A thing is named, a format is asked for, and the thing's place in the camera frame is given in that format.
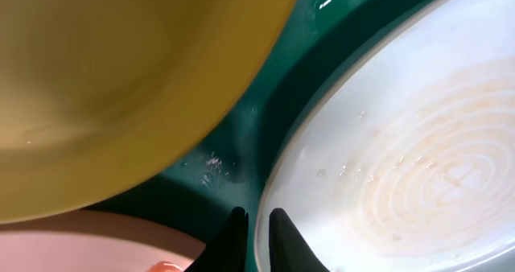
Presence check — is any yellow plate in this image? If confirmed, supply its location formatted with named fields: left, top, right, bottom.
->
left=1, top=0, right=296, bottom=224

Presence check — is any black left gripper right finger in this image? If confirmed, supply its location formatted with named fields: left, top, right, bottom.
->
left=269, top=208, right=329, bottom=272

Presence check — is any light blue plate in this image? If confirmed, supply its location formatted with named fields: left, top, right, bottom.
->
left=254, top=0, right=514, bottom=271

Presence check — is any teal serving tray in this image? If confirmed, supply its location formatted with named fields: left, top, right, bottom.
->
left=93, top=0, right=432, bottom=271

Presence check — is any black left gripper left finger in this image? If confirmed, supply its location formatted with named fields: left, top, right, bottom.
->
left=184, top=207, right=249, bottom=272

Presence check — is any pink white plate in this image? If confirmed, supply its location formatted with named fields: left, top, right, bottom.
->
left=1, top=210, right=205, bottom=272

